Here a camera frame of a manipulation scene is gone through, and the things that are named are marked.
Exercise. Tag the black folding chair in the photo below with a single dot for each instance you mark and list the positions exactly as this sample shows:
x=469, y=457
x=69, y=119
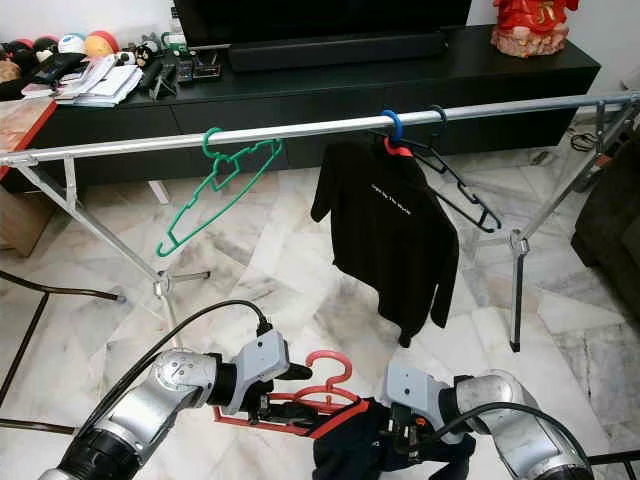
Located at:
x=615, y=458

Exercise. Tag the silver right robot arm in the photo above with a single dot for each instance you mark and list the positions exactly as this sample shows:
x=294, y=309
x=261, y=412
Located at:
x=510, y=395

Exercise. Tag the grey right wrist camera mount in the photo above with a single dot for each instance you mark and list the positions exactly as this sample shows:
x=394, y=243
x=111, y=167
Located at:
x=410, y=390

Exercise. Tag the white paper stack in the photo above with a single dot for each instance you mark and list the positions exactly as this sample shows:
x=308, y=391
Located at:
x=105, y=82

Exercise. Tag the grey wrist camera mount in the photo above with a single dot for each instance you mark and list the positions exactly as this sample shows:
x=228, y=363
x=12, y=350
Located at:
x=263, y=358
x=410, y=390

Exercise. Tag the silver metal clothes rack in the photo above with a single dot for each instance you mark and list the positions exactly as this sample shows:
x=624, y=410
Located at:
x=310, y=128

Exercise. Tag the black electronic box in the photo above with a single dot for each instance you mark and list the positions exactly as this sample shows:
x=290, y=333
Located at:
x=205, y=68

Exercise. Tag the navy garment red stripe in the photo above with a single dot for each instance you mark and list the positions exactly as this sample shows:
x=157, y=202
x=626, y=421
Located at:
x=360, y=450

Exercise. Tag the black metal table frame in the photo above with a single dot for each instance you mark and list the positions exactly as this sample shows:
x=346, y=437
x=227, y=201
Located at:
x=95, y=293

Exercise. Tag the black pouch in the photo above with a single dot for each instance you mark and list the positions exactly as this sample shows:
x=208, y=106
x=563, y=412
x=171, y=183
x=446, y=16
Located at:
x=58, y=68

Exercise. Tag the white blue round plush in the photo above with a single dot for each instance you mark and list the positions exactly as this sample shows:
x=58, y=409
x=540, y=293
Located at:
x=72, y=44

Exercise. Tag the black television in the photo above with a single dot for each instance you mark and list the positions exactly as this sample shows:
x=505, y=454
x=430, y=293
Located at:
x=320, y=18

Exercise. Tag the black shirt white print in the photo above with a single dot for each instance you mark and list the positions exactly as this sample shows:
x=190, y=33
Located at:
x=390, y=230

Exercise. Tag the brown box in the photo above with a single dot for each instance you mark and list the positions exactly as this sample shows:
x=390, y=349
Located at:
x=22, y=222

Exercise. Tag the blue plastic hanger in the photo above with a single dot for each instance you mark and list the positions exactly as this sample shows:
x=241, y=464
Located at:
x=398, y=122

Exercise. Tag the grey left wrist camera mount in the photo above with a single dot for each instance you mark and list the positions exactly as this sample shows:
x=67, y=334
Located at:
x=263, y=358

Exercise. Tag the black TV console cabinet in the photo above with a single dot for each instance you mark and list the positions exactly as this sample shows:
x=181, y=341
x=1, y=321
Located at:
x=340, y=90

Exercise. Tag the black red round plush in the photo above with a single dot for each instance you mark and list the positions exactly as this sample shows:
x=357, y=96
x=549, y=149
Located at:
x=20, y=50

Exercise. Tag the red figurine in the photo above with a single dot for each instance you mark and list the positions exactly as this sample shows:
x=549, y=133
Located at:
x=535, y=25

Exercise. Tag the black soundbar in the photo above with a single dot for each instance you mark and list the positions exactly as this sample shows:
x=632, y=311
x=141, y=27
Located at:
x=340, y=52

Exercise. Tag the black plastic hanger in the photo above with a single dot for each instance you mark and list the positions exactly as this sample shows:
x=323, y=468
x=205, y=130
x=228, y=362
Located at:
x=442, y=115

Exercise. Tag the black folded tripod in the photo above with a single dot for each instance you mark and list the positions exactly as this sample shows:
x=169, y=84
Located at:
x=166, y=80

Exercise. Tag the orange red round plush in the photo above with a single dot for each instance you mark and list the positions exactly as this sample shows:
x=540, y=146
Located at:
x=102, y=45

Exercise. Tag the green plastic hanger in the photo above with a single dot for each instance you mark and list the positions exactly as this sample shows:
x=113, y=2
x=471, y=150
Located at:
x=212, y=155

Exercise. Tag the red plastic hanger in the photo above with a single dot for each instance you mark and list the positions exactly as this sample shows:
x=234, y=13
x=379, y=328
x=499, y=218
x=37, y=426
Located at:
x=335, y=355

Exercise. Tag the small panda plush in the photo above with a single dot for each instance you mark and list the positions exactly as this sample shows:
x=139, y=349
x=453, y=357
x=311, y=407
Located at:
x=147, y=54

